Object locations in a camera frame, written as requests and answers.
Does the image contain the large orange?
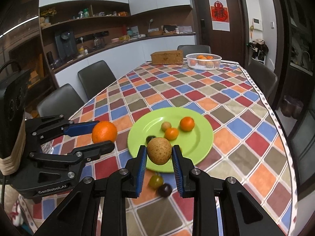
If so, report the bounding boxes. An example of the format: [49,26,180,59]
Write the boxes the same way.
[92,121,118,143]

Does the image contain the brown round fruit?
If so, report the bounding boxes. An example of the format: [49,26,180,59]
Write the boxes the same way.
[147,137,172,165]

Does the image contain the yellow green fruit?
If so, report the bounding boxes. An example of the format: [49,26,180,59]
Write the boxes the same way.
[148,175,164,190]

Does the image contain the small brown fruit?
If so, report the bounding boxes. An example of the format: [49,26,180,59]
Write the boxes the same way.
[161,122,172,132]

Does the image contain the dark purple plum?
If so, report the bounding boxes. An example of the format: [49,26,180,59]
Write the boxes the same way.
[157,183,172,198]

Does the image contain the small orange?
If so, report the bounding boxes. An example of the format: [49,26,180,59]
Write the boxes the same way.
[164,127,179,141]

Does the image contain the dark chair near left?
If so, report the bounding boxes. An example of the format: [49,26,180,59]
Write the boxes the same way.
[37,84,84,119]

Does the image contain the dark chair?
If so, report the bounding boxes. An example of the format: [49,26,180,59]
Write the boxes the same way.
[77,60,116,100]
[37,84,84,119]
[247,59,278,99]

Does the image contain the colourful checkered tablecloth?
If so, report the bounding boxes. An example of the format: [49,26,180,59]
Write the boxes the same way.
[18,59,298,236]

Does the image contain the black coffee machine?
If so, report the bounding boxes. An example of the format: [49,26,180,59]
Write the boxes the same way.
[55,31,78,61]

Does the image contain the green plate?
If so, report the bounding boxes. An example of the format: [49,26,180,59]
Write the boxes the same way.
[127,107,214,165]

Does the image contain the dark chair right side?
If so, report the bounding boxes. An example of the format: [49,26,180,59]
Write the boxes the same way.
[247,59,278,99]

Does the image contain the white plastic basket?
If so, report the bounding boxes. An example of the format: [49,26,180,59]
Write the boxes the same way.
[186,53,221,71]

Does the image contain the dark chair far end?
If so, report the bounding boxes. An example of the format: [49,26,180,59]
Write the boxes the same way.
[177,45,211,58]

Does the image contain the dark wooden door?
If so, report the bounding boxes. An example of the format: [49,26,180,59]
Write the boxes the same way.
[192,0,249,66]

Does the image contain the red fu poster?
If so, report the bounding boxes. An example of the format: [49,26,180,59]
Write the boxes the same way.
[209,0,230,31]

